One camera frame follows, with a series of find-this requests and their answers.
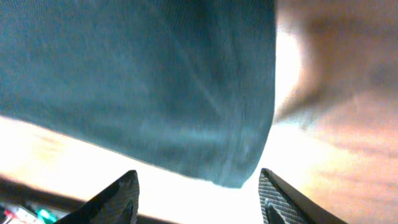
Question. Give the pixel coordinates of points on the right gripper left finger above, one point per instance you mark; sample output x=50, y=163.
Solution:
x=116, y=204

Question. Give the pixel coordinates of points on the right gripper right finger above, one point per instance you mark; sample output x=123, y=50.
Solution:
x=283, y=204

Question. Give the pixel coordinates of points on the black t-shirt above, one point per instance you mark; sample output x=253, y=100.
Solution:
x=188, y=86

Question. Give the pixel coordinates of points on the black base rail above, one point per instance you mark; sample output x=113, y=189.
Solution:
x=34, y=200

